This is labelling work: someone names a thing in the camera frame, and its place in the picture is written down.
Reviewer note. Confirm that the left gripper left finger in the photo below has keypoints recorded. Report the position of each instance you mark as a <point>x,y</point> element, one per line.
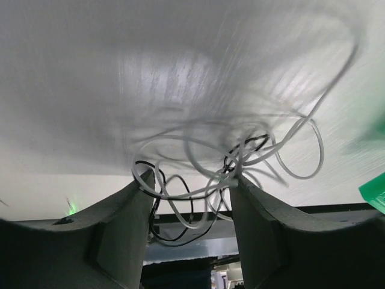
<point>102,246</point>

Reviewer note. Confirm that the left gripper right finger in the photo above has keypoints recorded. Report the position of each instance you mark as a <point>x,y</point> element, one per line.
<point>281,246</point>

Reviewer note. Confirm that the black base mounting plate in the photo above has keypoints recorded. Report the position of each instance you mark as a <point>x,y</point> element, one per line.
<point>177,241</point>

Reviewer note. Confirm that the green plastic bin left column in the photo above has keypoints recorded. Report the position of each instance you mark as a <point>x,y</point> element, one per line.
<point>373,192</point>

